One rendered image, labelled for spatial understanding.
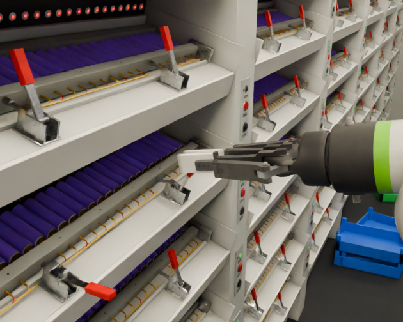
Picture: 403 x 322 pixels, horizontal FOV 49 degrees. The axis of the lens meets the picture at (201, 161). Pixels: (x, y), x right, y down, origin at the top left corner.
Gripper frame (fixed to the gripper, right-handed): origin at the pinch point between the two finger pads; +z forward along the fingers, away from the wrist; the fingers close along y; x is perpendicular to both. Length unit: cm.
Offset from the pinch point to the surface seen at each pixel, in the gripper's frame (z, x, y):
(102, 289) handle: -0.6, -5.7, -26.8
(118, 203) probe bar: 8.7, -2.6, -11.2
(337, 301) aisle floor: 11, -102, 107
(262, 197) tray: 9.6, -24.8, 42.3
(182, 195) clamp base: 4.1, -5.6, -1.0
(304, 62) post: 8, 3, 88
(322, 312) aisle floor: 15, -101, 98
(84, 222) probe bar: 8.9, -2.3, -18.1
